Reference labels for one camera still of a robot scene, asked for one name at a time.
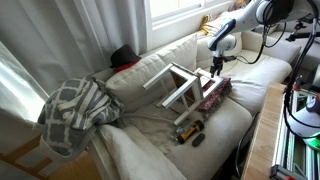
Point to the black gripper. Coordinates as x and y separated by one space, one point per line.
217 62

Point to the white wooden chair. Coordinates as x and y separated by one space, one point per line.
185 87

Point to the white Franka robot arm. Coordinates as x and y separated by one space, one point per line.
240 16

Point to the red patterned folded cloth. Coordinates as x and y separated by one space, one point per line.
216 96

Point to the colourful floral blanket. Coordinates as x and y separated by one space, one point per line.
208 28

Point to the beige sofa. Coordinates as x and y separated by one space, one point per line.
213 133

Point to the yellow black flashlight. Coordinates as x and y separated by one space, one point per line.
190 131

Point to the beige sofa back cushion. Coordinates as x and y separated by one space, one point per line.
146 73

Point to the black remote control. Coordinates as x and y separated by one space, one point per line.
198 139

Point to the red black clamp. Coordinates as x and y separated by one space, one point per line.
296 83

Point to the light wooden table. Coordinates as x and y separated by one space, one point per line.
263 140

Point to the black hat with red band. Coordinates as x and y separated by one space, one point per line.
123 55

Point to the grey sofa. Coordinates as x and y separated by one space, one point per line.
310 56

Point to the white device with green light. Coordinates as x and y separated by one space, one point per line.
301 121

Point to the grey white patterned blanket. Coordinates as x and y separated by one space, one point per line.
73 110

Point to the grey curtain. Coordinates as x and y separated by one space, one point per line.
66 33

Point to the wooden side table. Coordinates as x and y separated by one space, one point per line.
20 160

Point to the aluminium frame rack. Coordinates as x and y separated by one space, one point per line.
283 143

